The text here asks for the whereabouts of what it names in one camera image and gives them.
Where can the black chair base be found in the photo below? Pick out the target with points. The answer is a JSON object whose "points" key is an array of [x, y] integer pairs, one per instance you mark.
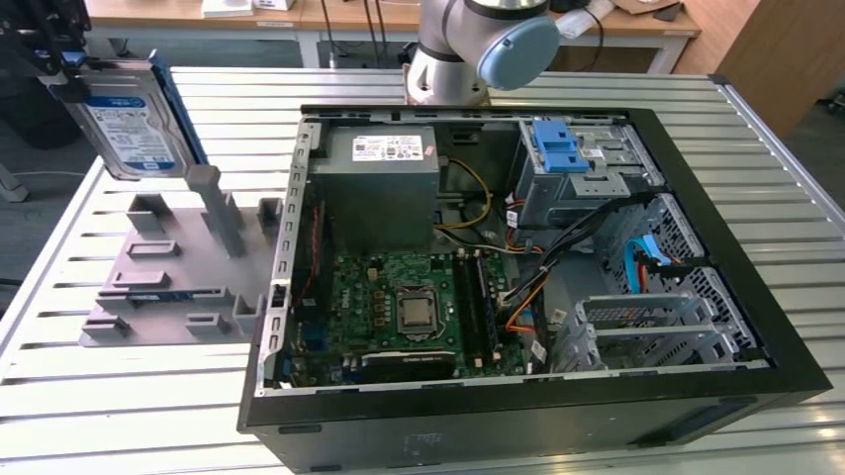
{"points": [[834, 101]]}

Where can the black PC case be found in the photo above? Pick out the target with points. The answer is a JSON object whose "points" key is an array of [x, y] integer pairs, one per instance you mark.
{"points": [[462, 425]]}

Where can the green motherboard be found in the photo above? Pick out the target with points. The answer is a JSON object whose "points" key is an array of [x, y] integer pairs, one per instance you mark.
{"points": [[357, 307]]}

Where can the brown cardboard piece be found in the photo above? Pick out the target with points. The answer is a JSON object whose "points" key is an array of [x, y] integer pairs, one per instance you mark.
{"points": [[644, 6]]}

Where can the grey power supply unit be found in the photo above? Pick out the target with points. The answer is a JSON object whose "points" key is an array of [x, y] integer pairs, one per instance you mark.
{"points": [[370, 208]]}

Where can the grey metal foot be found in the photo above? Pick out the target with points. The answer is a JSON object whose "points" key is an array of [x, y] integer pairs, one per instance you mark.
{"points": [[14, 190]]}

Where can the black graphics card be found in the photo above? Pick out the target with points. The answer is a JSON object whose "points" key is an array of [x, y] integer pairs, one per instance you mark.
{"points": [[409, 366]]}

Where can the RAM stick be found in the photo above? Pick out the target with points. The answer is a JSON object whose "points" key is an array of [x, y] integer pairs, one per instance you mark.
{"points": [[158, 297]]}

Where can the metal drive cage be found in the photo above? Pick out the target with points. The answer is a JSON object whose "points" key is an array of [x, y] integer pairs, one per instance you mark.
{"points": [[581, 203]]}

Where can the metal disk bay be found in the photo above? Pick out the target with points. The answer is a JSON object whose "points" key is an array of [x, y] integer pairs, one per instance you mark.
{"points": [[660, 332]]}

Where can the hard disk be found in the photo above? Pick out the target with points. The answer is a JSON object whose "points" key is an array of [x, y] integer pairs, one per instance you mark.
{"points": [[126, 128]]}

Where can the silver CPU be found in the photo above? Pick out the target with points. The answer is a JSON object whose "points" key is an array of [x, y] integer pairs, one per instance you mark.
{"points": [[415, 315]]}

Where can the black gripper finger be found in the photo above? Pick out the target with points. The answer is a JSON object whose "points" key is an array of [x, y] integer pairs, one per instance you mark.
{"points": [[76, 94]]}

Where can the black waste bin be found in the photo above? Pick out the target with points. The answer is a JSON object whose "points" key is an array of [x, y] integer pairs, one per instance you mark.
{"points": [[39, 119]]}

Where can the white box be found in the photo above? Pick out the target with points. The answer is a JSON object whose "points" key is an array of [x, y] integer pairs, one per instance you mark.
{"points": [[227, 9], [274, 4]]}

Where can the wooden desk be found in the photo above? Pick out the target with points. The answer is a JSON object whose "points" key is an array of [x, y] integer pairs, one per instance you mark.
{"points": [[634, 27], [164, 20]]}

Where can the blue plastic drive latch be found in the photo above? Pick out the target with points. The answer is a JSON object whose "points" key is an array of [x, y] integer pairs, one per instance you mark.
{"points": [[558, 148]]}

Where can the grey parts rack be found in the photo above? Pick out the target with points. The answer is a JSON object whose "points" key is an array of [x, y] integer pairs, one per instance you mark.
{"points": [[178, 257]]}

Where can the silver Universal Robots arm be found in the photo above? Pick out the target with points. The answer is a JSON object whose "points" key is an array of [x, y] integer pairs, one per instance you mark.
{"points": [[442, 29]]}

